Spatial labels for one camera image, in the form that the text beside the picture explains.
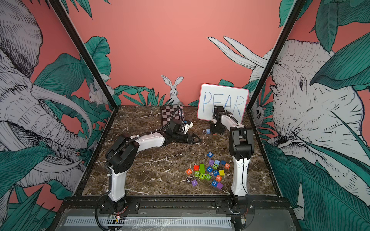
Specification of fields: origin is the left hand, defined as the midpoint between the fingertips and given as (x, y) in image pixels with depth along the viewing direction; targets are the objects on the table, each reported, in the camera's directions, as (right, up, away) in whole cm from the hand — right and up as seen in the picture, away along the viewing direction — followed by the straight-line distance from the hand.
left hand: (198, 138), depth 89 cm
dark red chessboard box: (-24, +19, +26) cm, 40 cm away
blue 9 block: (+8, -11, +4) cm, 14 cm away
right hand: (+12, +5, +16) cm, 21 cm away
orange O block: (+18, -17, -1) cm, 25 cm away
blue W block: (+10, -20, -3) cm, 23 cm away
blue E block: (+8, +3, +16) cm, 18 cm away
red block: (-1, -18, -1) cm, 18 cm away
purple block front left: (-3, -24, -7) cm, 26 cm away
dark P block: (+5, +4, +16) cm, 17 cm away
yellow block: (+14, -19, -5) cm, 24 cm away
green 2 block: (-1, -20, -4) cm, 21 cm away
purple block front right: (+12, -26, -8) cm, 29 cm away
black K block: (-6, -23, -7) cm, 25 cm away
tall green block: (+2, -19, 0) cm, 19 cm away
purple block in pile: (+8, -15, +1) cm, 17 cm away
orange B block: (+12, -23, -5) cm, 26 cm away
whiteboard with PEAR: (+27, +26, +14) cm, 40 cm away
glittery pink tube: (-13, +24, +30) cm, 41 cm away
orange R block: (-6, -20, -3) cm, 21 cm away
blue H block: (+9, -25, -7) cm, 27 cm away
